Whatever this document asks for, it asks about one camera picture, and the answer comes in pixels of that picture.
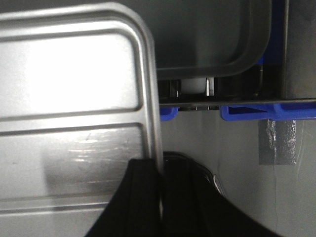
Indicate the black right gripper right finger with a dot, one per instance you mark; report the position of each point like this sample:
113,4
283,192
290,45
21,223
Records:
193,206

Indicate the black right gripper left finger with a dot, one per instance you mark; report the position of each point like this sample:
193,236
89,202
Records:
133,211

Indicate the small silver ribbed tray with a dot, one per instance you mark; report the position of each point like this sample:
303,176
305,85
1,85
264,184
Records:
78,100

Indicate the large grey metal tray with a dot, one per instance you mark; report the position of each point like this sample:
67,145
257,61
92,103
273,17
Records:
195,38

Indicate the grey tape strip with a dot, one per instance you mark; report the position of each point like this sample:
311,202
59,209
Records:
277,142

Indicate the blue bin lower left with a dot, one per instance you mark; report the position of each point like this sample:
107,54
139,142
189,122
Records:
257,109

